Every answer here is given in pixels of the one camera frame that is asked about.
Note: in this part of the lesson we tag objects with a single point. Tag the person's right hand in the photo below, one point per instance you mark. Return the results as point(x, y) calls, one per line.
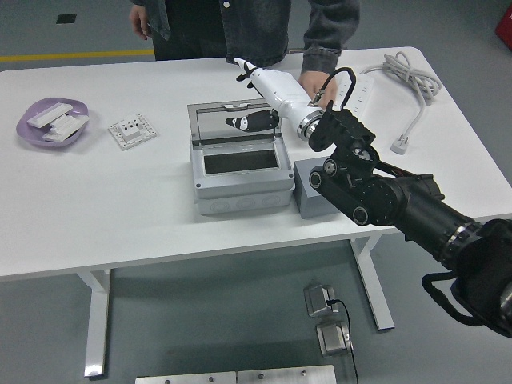
point(141, 20)

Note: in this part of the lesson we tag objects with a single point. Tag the person's left hand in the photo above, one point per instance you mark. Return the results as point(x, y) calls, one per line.
point(314, 84)

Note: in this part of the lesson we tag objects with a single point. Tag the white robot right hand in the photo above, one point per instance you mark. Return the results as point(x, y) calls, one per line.
point(280, 90)

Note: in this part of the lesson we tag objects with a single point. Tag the grey electrical box clear lid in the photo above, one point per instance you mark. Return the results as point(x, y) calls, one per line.
point(240, 184)

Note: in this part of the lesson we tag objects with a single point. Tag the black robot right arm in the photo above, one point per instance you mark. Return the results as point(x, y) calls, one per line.
point(380, 200)

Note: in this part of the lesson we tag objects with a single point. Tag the person's left forearm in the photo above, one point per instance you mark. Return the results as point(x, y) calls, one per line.
point(328, 36)

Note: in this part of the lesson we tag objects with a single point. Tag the red object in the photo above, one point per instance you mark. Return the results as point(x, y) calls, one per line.
point(505, 24)

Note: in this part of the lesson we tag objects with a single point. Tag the metal floor socket box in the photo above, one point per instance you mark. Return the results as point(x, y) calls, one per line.
point(318, 300)
point(334, 340)

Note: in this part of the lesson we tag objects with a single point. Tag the white power strip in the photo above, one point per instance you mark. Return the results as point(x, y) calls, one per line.
point(362, 92)

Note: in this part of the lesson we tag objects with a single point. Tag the person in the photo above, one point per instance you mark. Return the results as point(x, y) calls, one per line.
point(248, 28)

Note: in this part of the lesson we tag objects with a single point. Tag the black floor cover plate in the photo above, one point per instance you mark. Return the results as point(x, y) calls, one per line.
point(66, 18)

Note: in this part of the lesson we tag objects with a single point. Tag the grey cube with round hole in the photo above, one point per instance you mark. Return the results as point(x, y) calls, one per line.
point(306, 204)

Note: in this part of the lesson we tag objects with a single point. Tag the long white plastic bar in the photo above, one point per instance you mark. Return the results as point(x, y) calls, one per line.
point(48, 114)

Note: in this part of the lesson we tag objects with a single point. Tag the small white plastic part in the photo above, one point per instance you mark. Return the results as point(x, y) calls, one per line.
point(56, 137)

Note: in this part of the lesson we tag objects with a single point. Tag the purple plate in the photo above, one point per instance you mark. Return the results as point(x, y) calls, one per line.
point(32, 134)

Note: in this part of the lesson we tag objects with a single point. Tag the white table right leg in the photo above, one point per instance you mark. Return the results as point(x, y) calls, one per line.
point(376, 288)

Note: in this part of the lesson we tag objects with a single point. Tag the white table leg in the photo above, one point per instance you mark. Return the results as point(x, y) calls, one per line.
point(376, 288)
point(96, 320)

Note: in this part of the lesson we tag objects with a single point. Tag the metal plate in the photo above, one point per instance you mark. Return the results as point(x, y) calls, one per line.
point(184, 378)
point(284, 376)

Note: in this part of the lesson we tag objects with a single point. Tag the white table left leg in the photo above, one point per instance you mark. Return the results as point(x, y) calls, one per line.
point(96, 320)

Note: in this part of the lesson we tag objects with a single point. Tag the white wall socket panel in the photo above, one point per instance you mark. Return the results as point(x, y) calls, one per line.
point(120, 138)

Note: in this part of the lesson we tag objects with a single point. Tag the white plastic switch part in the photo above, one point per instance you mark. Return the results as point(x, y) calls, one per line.
point(70, 123)

